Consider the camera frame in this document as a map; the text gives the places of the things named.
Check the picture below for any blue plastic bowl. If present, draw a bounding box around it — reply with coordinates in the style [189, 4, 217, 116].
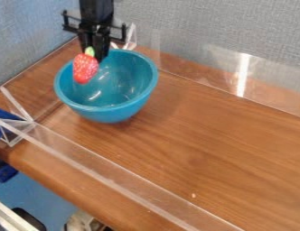
[54, 50, 158, 124]

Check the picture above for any clear acrylic back barrier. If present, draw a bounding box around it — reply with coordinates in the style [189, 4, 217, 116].
[110, 26, 300, 117]

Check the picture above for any white crumpled object below table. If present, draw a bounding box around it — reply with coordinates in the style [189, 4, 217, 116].
[63, 210, 105, 231]

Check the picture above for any black and silver equipment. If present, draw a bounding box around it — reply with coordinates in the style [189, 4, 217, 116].
[0, 202, 46, 231]

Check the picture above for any dark blue clamp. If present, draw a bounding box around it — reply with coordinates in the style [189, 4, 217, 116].
[0, 108, 20, 183]

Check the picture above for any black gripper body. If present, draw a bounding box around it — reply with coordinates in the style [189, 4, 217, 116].
[62, 0, 127, 42]

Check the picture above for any clear acrylic front barrier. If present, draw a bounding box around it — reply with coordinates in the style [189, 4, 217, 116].
[0, 119, 244, 231]

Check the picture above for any clear acrylic left barrier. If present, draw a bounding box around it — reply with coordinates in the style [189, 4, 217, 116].
[0, 25, 102, 123]

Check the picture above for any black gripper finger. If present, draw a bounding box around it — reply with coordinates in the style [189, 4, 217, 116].
[94, 32, 110, 62]
[78, 31, 94, 51]

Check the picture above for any clear acrylic barrier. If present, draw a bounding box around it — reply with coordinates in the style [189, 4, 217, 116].
[110, 26, 300, 117]
[0, 119, 244, 231]
[0, 25, 102, 123]

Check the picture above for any red toy strawberry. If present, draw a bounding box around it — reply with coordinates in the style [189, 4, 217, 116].
[73, 46, 99, 84]

